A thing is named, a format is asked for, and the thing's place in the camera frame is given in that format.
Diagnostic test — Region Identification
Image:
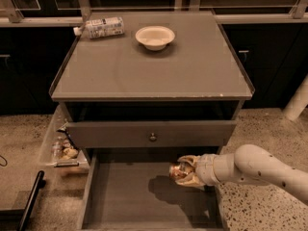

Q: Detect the orange soda can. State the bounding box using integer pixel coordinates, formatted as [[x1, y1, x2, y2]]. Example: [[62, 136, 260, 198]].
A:
[[169, 162, 194, 180]]

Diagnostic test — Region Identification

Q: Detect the grey top drawer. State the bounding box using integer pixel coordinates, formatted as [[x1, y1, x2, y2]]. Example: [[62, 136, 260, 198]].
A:
[[66, 120, 236, 148]]

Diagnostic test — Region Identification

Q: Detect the grey drawer cabinet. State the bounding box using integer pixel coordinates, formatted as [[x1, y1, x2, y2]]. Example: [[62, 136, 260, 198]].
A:
[[50, 12, 254, 155]]

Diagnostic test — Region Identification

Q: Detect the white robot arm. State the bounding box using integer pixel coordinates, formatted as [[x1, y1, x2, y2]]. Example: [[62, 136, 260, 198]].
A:
[[169, 144, 308, 205]]

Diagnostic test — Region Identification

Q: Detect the open grey middle drawer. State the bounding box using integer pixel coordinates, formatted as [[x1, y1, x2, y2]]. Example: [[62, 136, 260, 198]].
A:
[[77, 148, 227, 231]]

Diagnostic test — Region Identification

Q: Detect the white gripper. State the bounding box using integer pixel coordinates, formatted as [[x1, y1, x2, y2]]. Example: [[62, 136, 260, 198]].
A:
[[176, 154, 219, 188]]

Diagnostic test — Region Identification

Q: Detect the white labelled plastic bottle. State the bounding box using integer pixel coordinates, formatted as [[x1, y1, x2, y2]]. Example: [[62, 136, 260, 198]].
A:
[[73, 17, 124, 39]]

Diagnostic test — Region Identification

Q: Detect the black bar handle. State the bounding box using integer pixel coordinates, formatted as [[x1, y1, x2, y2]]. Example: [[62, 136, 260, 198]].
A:
[[16, 170, 46, 231]]

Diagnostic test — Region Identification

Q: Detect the white paper bowl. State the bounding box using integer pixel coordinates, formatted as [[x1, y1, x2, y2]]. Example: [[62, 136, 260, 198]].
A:
[[135, 26, 175, 51]]

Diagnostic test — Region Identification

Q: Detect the round metal drawer knob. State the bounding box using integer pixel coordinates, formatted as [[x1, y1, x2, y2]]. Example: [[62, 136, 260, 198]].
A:
[[149, 133, 157, 141]]

